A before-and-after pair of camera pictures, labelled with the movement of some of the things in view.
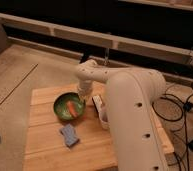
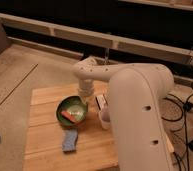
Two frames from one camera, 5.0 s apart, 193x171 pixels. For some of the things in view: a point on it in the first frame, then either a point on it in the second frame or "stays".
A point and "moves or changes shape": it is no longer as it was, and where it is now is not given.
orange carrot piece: (72, 110) to (68, 116)
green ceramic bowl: (69, 106) moves or changes shape
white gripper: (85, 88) stays
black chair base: (189, 106) stays
